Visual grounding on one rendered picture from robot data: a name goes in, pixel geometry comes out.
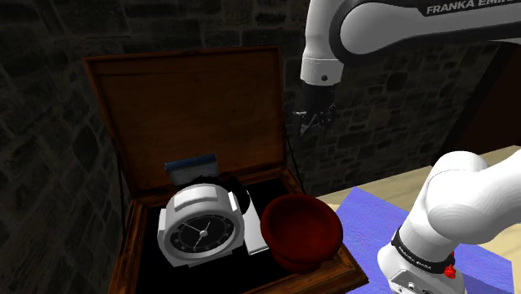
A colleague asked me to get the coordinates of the black round object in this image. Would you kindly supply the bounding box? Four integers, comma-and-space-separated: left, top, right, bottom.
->
194, 174, 251, 216

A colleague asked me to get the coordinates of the open brown wooden chest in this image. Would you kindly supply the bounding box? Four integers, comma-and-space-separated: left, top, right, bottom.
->
82, 45, 370, 294

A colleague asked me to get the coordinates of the dark red bowl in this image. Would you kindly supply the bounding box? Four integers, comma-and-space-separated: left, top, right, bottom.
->
260, 193, 345, 275

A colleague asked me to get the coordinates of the blue robot stand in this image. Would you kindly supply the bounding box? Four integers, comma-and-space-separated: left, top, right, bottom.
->
332, 186, 516, 294

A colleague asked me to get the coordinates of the white flat box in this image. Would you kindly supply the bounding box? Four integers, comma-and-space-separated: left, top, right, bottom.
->
243, 199, 271, 256

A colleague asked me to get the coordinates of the white alarm clock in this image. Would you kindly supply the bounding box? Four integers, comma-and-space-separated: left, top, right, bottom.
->
156, 183, 246, 268

